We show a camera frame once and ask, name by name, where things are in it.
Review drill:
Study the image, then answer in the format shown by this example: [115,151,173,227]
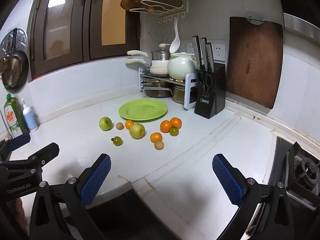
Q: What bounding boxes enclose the person's left hand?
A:
[14,197,28,233]

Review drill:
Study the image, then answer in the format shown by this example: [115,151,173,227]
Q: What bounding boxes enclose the grey and white pot rack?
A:
[139,67,200,109]

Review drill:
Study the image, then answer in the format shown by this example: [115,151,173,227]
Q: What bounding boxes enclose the clear wall hook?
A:
[245,11,267,25]

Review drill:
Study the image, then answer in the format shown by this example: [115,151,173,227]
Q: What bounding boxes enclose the steel pot with lid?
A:
[151,43,171,62]

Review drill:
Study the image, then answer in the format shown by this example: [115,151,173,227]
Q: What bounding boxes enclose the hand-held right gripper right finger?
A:
[212,154,295,240]

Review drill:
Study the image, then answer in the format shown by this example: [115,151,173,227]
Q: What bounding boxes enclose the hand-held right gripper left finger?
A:
[29,153,112,240]

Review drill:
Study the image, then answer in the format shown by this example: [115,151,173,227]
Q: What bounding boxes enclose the black kitchen scissors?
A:
[202,76,212,97]

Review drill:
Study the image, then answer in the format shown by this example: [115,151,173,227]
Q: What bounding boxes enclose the white pan with cream handle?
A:
[127,50,170,68]
[125,58,170,76]

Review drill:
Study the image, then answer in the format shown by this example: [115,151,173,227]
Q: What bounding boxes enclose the white ladle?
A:
[169,17,181,53]

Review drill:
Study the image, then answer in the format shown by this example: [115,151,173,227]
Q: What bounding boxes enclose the steel handled knife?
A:
[206,42,215,72]
[191,35,203,70]
[200,37,209,70]

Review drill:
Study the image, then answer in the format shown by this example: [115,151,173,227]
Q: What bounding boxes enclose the white ceramic pot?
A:
[167,52,198,80]

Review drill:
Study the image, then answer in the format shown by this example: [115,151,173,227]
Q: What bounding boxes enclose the perforated metal steamer plate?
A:
[0,28,27,55]

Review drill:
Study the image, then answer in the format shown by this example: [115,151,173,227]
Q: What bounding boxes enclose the black knife block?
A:
[194,62,226,119]

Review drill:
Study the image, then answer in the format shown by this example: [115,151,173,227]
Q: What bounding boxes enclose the brown framed window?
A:
[29,0,140,81]

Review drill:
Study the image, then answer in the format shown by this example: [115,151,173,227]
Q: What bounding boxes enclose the steel range hood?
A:
[282,12,320,38]

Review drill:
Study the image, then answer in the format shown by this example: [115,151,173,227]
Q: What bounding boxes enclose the brown wooden cutting board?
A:
[226,16,284,109]

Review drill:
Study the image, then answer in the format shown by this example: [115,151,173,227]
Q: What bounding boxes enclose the white and blue pump bottle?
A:
[21,98,38,133]

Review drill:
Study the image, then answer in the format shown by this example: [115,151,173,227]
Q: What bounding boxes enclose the white wire wall rack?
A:
[119,0,192,22]

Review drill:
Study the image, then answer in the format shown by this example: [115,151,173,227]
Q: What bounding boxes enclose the green apple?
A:
[129,123,146,139]
[99,117,113,131]

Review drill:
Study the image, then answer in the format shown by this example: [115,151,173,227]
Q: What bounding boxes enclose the round wooden board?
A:
[120,0,183,12]

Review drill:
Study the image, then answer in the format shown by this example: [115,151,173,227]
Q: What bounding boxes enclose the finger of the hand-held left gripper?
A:
[0,142,60,178]
[0,133,31,159]

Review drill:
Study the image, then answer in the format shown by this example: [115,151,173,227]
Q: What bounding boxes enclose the green plate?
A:
[119,99,168,122]

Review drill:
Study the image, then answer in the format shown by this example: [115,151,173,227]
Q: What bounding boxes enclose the black gas stove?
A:
[269,136,320,212]

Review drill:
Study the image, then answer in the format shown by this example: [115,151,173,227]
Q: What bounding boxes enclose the green dish soap bottle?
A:
[3,94,29,138]

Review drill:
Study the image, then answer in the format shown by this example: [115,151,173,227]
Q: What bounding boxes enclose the black hanging pan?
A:
[0,50,29,93]

